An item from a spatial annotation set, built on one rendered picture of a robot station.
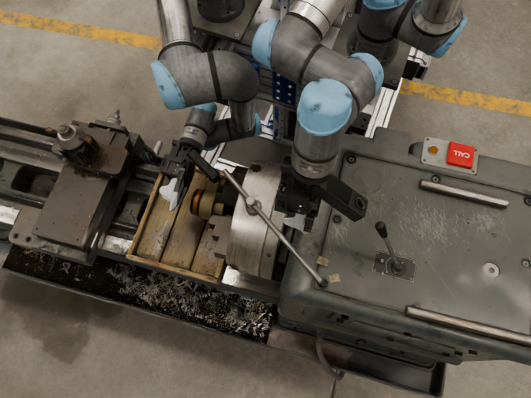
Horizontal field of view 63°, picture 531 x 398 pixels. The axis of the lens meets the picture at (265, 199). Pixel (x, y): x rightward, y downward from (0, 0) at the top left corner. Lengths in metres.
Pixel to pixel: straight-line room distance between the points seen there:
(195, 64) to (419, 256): 0.67
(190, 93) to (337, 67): 0.43
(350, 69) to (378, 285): 0.49
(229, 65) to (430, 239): 0.61
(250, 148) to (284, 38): 1.56
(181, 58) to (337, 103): 0.52
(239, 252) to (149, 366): 1.30
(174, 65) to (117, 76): 1.92
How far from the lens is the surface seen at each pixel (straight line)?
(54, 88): 3.05
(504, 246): 1.13
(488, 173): 1.18
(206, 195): 1.20
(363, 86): 0.71
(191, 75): 1.03
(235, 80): 1.04
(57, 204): 1.50
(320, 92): 0.64
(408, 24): 1.23
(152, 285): 1.73
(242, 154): 2.27
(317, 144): 0.66
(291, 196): 0.78
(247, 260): 1.10
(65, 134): 1.35
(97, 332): 2.39
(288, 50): 0.74
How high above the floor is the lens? 2.22
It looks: 69 degrees down
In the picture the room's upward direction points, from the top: 3 degrees counter-clockwise
